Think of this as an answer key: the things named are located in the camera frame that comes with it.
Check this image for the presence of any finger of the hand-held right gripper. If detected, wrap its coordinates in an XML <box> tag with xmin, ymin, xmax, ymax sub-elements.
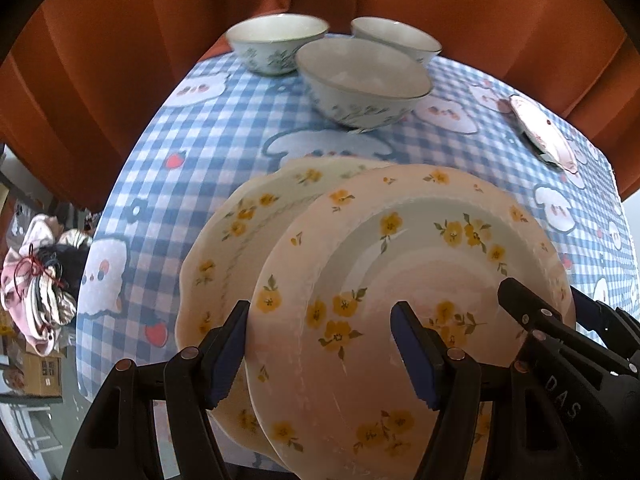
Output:
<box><xmin>572</xmin><ymin>287</ymin><xmax>640</xmax><ymax>366</ymax></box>
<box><xmin>497</xmin><ymin>277</ymin><xmax>640</xmax><ymax>386</ymax></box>

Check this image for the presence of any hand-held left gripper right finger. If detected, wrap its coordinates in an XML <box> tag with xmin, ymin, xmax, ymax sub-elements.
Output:
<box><xmin>390</xmin><ymin>301</ymin><xmax>536</xmax><ymax>480</ymax></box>

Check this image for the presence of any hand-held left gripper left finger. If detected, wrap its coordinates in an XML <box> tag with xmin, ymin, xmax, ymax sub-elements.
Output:
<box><xmin>62</xmin><ymin>300</ymin><xmax>251</xmax><ymax>480</ymax></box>

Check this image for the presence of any yellow flower ceramic plate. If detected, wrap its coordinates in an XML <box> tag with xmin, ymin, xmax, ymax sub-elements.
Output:
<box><xmin>245</xmin><ymin>162</ymin><xmax>576</xmax><ymax>480</ymax></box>
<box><xmin>175</xmin><ymin>156</ymin><xmax>396</xmax><ymax>453</ymax></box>

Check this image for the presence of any pink patterned ceramic plate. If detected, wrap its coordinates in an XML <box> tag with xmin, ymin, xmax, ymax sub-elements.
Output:
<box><xmin>509</xmin><ymin>94</ymin><xmax>581</xmax><ymax>175</ymax></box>

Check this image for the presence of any white floral ceramic bowl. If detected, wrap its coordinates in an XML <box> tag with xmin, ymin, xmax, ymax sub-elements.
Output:
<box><xmin>350</xmin><ymin>16</ymin><xmax>443</xmax><ymax>66</ymax></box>
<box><xmin>225</xmin><ymin>14</ymin><xmax>331</xmax><ymax>77</ymax></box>
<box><xmin>294</xmin><ymin>39</ymin><xmax>433</xmax><ymax>133</ymax></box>

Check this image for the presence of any cardboard box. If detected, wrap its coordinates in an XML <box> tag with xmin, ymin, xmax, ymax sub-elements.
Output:
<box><xmin>22</xmin><ymin>350</ymin><xmax>66</xmax><ymax>396</ymax></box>

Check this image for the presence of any dark clothing pile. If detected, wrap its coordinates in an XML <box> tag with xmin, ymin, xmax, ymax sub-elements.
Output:
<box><xmin>35</xmin><ymin>242</ymin><xmax>93</xmax><ymax>301</ymax></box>

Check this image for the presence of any blue checked bear tablecloth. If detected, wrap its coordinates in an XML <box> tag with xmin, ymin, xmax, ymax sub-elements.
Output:
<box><xmin>75</xmin><ymin>35</ymin><xmax>640</xmax><ymax>480</ymax></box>

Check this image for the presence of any pink cloth bundle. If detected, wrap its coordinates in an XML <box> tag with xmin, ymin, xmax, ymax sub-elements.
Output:
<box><xmin>0</xmin><ymin>214</ymin><xmax>76</xmax><ymax>356</ymax></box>

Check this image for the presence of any orange curtain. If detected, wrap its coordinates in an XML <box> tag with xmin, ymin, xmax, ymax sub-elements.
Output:
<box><xmin>0</xmin><ymin>0</ymin><xmax>630</xmax><ymax>213</ymax></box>

